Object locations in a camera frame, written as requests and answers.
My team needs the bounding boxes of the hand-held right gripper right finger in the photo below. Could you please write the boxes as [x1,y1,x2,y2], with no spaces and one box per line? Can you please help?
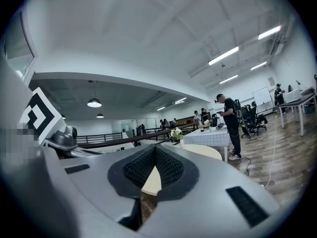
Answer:
[138,144,282,238]

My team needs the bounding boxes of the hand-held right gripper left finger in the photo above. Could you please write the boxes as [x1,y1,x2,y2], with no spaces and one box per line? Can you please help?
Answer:
[41,144,157,238]

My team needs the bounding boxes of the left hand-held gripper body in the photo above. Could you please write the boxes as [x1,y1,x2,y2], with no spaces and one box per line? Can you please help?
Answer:
[17,87,105,159]

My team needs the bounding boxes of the checked cloth table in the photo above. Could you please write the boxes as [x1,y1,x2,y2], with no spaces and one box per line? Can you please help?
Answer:
[183,126,232,163]

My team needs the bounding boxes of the black office chair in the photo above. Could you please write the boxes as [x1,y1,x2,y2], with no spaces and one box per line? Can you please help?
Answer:
[241,104,268,136]

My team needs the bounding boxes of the whiteboard on stand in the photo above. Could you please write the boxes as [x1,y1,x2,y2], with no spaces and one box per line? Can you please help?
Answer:
[252,86,273,115]

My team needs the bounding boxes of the ceiling tube light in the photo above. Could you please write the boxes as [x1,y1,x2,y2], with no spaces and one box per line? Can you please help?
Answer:
[219,74,238,84]
[208,46,239,66]
[258,25,282,41]
[250,61,267,71]

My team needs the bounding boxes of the dark long desk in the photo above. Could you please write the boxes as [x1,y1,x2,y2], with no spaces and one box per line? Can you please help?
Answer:
[278,93,317,136]

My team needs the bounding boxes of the black floor cable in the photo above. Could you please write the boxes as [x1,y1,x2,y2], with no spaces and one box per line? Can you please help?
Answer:
[239,156,251,177]

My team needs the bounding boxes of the white floor cable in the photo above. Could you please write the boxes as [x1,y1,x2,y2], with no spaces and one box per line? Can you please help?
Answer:
[264,118,278,188]

